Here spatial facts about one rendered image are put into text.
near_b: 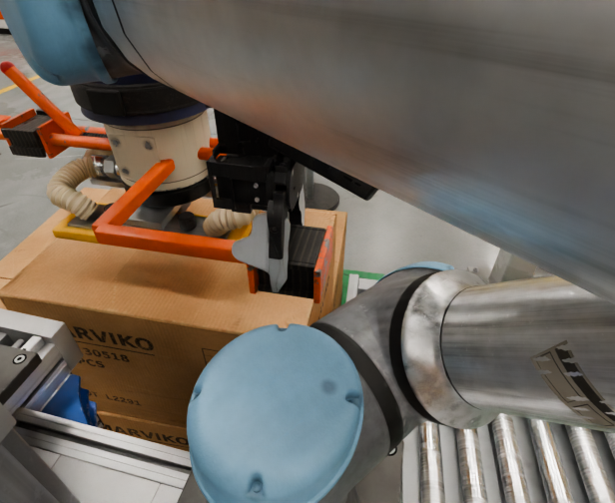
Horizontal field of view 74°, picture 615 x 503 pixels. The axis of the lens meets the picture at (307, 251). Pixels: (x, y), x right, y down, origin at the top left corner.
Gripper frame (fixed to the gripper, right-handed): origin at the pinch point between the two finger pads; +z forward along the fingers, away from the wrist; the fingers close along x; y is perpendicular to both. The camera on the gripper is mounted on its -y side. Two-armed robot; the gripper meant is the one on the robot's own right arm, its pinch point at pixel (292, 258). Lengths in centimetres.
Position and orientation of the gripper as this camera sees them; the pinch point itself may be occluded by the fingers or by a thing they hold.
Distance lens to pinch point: 49.2
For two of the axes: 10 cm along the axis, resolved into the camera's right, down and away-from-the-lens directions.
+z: 0.0, 7.7, 6.4
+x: -2.0, 6.2, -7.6
